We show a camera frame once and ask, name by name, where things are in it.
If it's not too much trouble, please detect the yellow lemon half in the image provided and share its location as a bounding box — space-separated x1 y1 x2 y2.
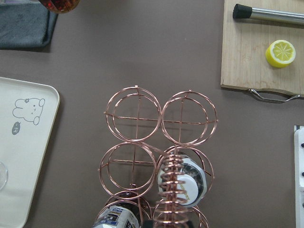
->
265 40 296 68

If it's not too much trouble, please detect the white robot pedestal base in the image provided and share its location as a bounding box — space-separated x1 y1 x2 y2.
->
294 125 304 228

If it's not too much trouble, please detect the cream rabbit tray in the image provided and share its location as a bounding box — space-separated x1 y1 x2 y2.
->
0 77 60 228

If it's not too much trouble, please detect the copper wire bottle basket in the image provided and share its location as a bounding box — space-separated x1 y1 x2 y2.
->
98 85 219 228

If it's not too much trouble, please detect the grey folded cloth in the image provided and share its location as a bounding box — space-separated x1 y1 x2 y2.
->
0 3 57 49

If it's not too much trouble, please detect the tea bottle white cap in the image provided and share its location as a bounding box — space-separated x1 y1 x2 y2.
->
92 191 142 228
39 0 80 14
156 146 214 208

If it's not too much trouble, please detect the clear wine glass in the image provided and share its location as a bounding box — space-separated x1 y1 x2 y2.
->
0 162 8 190

